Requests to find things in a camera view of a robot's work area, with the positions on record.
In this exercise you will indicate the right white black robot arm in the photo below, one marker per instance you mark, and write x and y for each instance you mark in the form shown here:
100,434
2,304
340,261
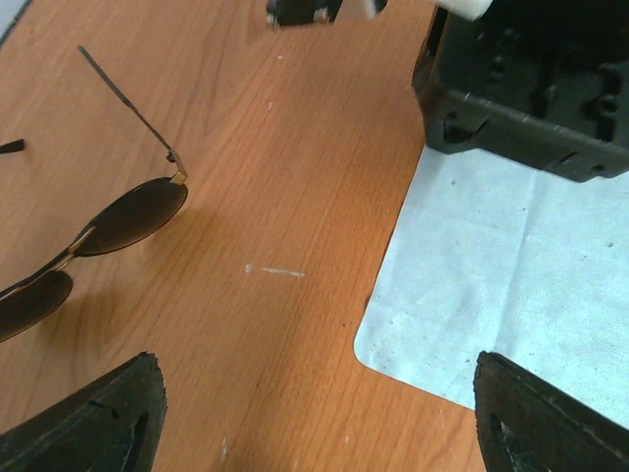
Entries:
542,83

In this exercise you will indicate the light-blue cleaning cloth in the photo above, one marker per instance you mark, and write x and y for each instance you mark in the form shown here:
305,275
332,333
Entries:
491,255

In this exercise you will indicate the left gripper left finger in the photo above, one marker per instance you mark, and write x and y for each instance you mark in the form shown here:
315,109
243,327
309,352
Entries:
111,424

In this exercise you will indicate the dark aviator sunglasses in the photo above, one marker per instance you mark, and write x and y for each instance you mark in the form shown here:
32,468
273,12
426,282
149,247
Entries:
134,216

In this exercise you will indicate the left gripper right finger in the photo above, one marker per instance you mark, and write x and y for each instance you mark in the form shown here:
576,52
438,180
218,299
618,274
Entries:
527,424

